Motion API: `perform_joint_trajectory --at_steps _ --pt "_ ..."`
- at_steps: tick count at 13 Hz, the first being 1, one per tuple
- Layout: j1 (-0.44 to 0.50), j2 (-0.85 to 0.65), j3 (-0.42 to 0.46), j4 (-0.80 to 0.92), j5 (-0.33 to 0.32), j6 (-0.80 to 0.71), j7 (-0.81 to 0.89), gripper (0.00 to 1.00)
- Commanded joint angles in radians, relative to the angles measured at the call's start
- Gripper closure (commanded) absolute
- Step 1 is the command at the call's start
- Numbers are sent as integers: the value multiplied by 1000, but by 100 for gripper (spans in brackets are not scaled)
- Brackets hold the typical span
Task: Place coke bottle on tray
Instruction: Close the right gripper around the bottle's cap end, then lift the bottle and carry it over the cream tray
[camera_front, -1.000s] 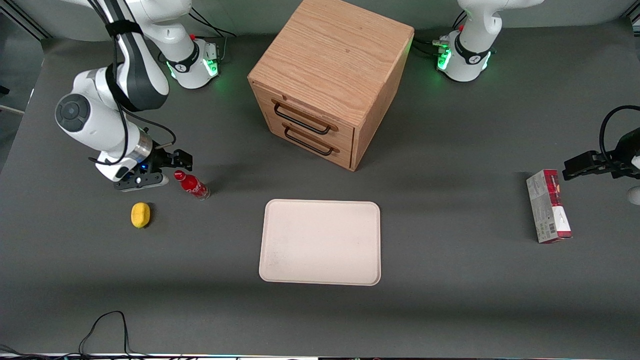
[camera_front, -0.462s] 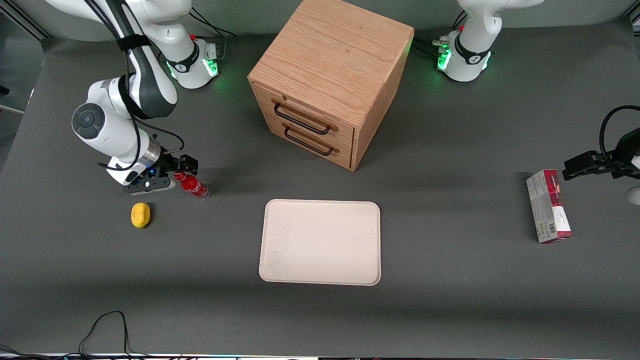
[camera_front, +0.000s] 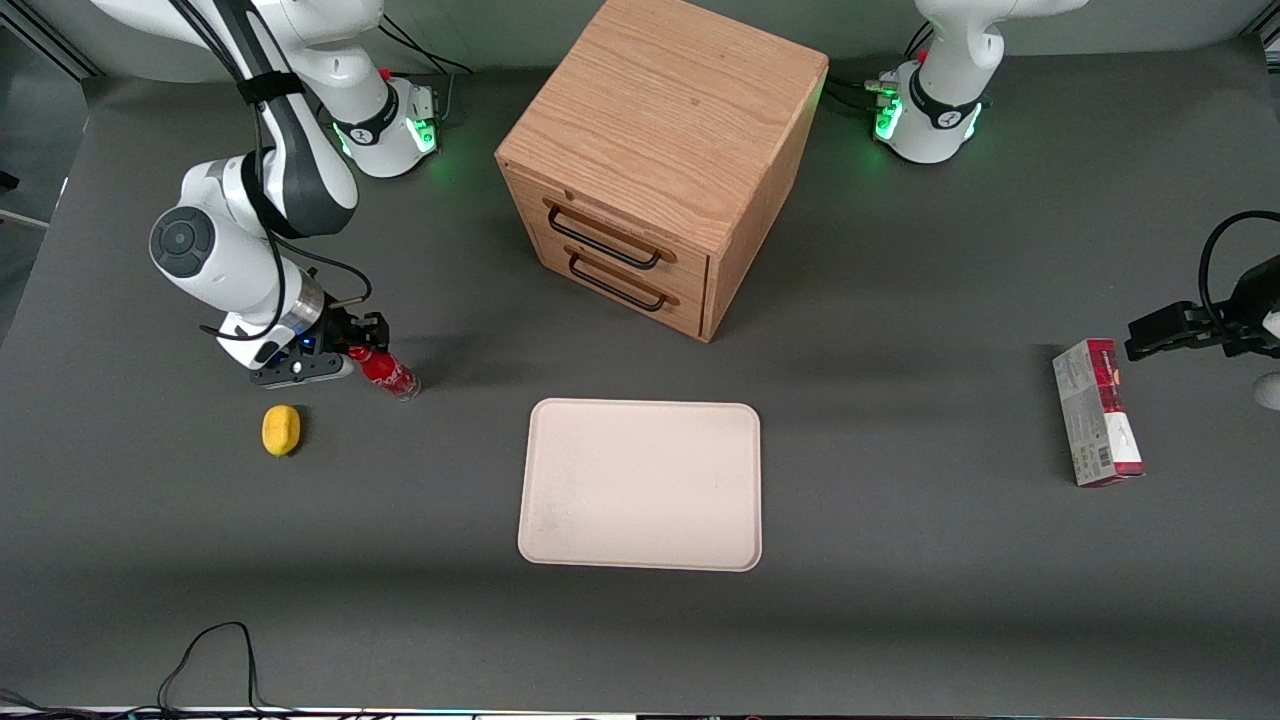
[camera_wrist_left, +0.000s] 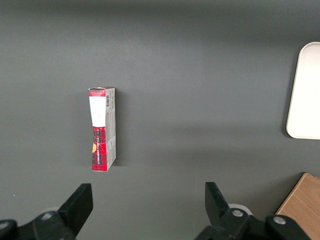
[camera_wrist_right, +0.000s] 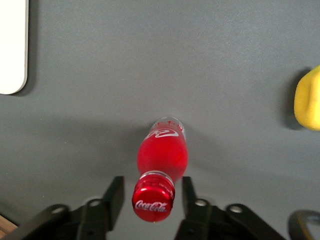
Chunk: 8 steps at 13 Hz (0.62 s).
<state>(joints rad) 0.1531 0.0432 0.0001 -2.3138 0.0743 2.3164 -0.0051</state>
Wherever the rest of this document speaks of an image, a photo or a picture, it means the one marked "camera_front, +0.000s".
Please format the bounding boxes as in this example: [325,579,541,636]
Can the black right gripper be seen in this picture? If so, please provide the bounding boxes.
[298,304,391,360]

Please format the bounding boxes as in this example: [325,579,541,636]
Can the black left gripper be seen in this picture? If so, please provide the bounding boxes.
[1125,255,1280,362]

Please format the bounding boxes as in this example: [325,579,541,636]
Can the red coke bottle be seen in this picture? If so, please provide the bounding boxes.
[347,342,422,402]

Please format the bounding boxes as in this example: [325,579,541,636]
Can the beige rectangular tray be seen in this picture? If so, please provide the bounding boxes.
[516,397,764,574]

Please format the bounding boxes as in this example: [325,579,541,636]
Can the red and white carton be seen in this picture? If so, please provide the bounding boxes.
[1051,337,1147,489]

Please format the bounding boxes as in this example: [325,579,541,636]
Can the yellow lemon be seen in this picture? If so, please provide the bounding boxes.
[261,404,303,459]

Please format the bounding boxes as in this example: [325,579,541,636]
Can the wooden drawer front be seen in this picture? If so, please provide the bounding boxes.
[504,165,714,301]
[528,240,709,343]

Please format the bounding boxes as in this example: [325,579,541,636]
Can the wooden drawer cabinet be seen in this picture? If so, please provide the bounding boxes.
[494,0,831,345]

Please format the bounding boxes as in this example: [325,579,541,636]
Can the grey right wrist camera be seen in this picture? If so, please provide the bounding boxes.
[249,354,355,389]

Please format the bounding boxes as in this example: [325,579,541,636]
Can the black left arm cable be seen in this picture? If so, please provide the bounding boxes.
[1197,209,1280,326]

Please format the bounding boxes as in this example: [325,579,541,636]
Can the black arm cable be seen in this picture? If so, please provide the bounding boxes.
[168,0,377,343]
[1197,209,1280,326]

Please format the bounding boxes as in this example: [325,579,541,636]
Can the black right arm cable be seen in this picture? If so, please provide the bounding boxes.
[168,0,377,343]

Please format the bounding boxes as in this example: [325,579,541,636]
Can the black metal drawer handle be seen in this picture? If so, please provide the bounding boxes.
[544,198,679,272]
[566,248,682,314]

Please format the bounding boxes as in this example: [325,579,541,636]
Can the black right base cables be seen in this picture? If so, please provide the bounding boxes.
[378,14,473,121]

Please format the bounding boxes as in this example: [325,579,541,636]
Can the black base cables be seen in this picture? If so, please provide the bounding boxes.
[378,14,473,121]
[822,18,936,119]

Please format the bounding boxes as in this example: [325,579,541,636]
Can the black looped floor cable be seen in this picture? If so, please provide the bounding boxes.
[0,621,301,717]

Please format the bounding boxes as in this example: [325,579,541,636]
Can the black left base cables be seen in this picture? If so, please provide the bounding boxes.
[822,18,936,119]

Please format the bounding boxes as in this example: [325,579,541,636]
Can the dark metal frame rail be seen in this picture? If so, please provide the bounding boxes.
[0,0,103,81]

